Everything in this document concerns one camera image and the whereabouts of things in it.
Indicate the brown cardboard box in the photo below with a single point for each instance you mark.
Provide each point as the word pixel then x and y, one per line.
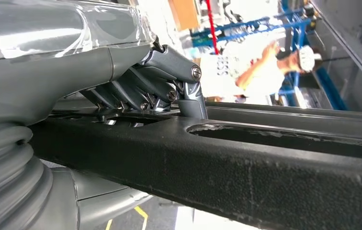
pixel 184 14

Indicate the red barrier belt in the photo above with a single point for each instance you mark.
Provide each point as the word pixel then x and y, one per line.
pixel 212 28

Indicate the person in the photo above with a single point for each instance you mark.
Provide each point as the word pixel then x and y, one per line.
pixel 263 63

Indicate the blue metal rack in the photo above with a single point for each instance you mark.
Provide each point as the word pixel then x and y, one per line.
pixel 330 89

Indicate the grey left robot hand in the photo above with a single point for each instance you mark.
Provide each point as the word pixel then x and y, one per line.
pixel 41 79

